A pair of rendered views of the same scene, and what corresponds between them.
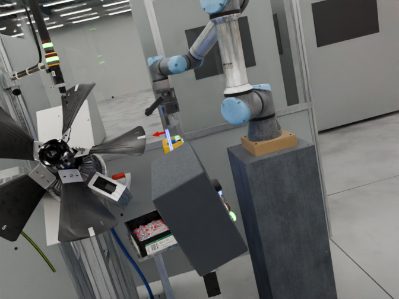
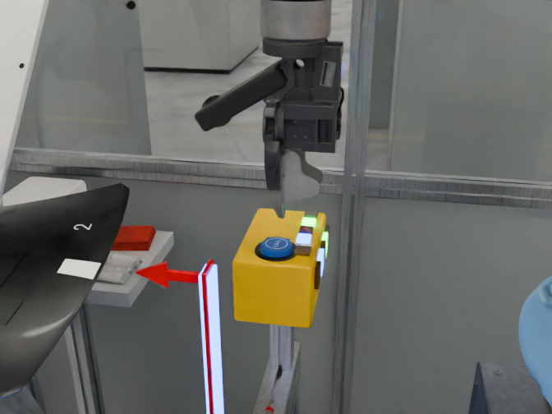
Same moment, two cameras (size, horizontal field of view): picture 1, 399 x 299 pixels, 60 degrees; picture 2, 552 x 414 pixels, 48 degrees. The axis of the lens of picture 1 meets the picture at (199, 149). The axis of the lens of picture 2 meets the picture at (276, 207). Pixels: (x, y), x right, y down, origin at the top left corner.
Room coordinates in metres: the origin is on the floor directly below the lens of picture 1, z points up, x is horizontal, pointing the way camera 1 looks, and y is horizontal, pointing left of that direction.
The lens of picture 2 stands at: (1.01, -0.05, 1.45)
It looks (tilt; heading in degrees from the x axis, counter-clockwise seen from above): 25 degrees down; 15
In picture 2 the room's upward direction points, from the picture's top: straight up
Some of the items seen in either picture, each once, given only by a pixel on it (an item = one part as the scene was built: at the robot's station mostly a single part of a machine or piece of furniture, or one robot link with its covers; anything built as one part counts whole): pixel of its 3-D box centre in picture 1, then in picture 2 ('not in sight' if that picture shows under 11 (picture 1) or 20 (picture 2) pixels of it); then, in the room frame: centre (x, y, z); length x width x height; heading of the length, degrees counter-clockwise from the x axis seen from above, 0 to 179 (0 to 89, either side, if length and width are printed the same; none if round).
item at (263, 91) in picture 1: (257, 99); not in sight; (1.46, -0.29, 1.21); 0.13 x 0.12 x 0.14; 136
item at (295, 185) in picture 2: (172, 123); (294, 187); (1.65, 0.10, 1.17); 0.06 x 0.03 x 0.09; 95
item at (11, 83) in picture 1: (10, 79); not in sight; (1.87, 0.86, 1.54); 0.10 x 0.07 x 0.08; 40
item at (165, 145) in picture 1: (174, 150); (282, 268); (1.71, 0.13, 1.02); 0.16 x 0.10 x 0.11; 5
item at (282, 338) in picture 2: not in sight; (282, 328); (1.71, 0.13, 0.92); 0.03 x 0.03 x 0.12; 5
